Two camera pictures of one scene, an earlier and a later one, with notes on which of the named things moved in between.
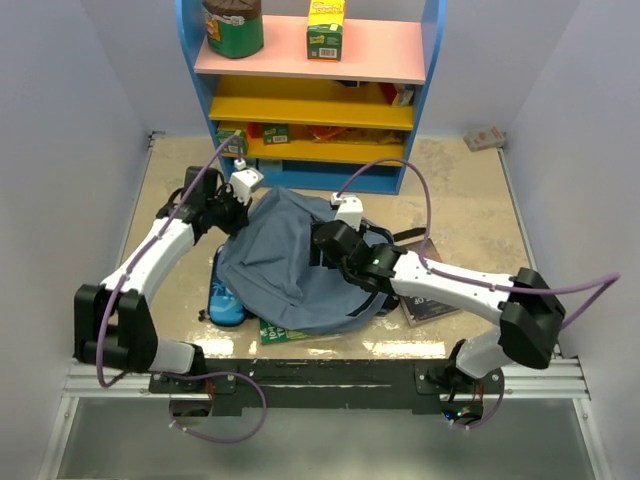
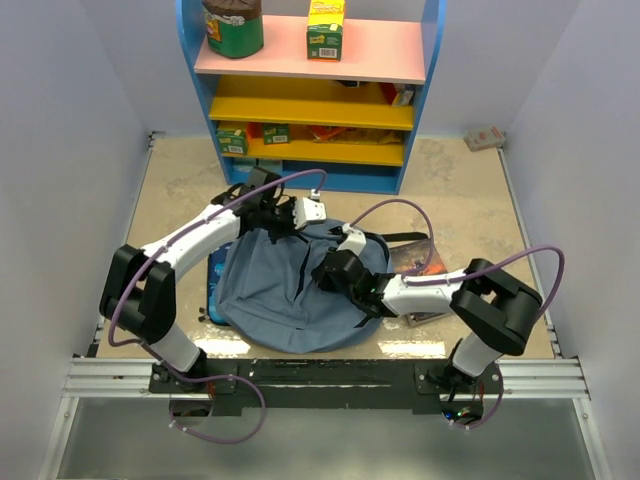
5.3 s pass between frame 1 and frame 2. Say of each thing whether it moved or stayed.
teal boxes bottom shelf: stayed
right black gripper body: moved
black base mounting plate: stayed
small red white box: stayed
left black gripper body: moved
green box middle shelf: stayed
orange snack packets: stayed
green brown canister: stayed
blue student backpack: moved
